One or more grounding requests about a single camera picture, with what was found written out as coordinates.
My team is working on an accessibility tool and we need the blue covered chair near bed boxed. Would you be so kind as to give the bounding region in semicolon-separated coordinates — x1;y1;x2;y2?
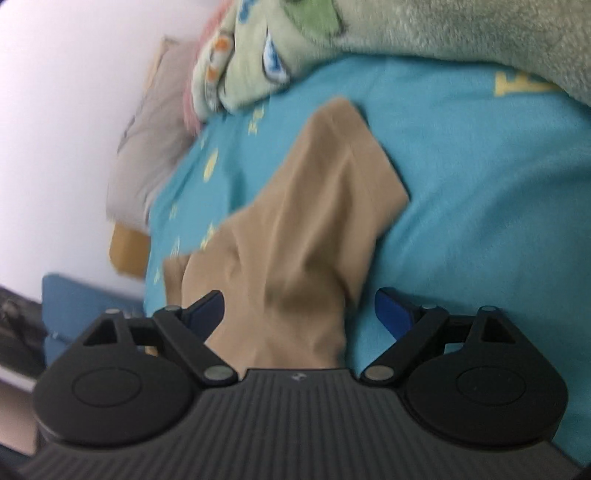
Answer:
41;273;143;366

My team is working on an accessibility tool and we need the tan t-shirt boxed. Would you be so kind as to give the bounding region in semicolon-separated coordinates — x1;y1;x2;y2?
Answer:
163;98;409;374

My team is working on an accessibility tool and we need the pink fuzzy blanket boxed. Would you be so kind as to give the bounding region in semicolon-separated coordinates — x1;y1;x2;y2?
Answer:
183;1;236;136

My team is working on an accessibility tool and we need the mustard yellow headboard cushion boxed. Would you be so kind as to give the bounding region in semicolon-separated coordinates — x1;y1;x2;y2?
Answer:
109;223;150;279

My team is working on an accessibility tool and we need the green cartoon fleece blanket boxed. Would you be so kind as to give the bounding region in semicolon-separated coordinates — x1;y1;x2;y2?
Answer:
219;1;590;112

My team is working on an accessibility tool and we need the grey pillow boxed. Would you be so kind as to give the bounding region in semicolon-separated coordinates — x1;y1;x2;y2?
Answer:
106;37;197;233

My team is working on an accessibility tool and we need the teal smiley bed sheet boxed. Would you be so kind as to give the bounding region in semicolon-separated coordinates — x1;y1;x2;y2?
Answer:
144;56;590;464

